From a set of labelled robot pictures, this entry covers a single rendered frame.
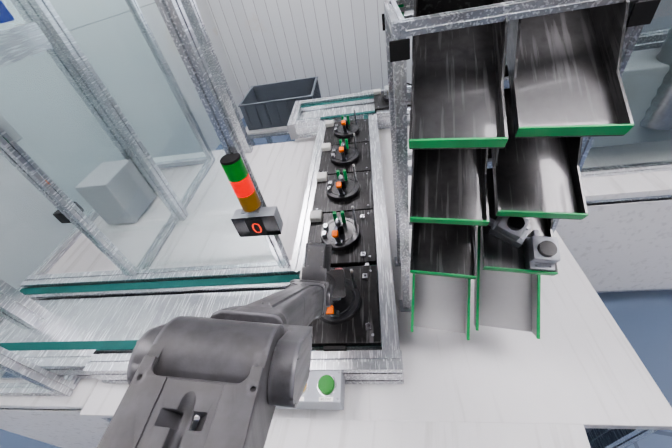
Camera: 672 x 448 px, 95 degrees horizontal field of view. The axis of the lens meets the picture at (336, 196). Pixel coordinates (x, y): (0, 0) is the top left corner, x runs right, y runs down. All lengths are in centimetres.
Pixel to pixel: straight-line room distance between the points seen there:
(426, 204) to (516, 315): 41
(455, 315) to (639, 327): 156
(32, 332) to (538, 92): 159
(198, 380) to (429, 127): 42
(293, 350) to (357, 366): 65
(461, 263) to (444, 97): 36
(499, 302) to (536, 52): 56
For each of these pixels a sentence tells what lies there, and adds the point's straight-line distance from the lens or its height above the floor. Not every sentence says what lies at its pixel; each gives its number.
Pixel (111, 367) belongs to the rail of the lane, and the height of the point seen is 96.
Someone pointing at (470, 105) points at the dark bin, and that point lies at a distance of 53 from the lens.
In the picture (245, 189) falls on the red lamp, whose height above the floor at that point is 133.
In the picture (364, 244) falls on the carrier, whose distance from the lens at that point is 105.
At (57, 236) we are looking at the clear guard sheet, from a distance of 191.
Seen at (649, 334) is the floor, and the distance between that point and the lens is 232.
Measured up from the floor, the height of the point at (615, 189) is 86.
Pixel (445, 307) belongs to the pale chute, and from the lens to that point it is 86.
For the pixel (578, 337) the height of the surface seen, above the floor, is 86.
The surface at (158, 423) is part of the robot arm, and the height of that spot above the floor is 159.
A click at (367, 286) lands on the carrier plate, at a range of 96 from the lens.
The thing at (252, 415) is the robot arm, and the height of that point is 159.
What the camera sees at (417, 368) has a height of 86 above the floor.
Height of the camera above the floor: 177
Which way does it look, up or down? 40 degrees down
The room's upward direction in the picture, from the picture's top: 12 degrees counter-clockwise
